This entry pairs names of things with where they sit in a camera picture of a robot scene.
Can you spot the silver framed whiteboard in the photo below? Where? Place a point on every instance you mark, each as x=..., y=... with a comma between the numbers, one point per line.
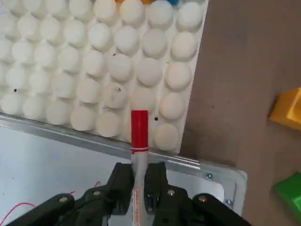
x=47, y=160

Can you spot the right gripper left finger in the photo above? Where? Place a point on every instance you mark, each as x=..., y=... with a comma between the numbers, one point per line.
x=89, y=207

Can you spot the white pen red cap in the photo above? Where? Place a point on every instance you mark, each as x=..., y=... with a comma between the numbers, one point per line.
x=139, y=129

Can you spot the white studded baseplate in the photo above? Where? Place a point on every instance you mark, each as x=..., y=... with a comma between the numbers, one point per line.
x=94, y=47

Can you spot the blue three-stud block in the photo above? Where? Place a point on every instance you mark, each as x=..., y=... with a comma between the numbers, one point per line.
x=175, y=2

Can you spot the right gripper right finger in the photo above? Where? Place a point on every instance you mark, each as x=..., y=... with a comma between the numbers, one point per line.
x=178, y=207

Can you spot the yellow two-stud block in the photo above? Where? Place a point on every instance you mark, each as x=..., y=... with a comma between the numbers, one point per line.
x=146, y=1
x=287, y=110

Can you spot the green two-stud block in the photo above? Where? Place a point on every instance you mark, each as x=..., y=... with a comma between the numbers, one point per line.
x=290, y=193

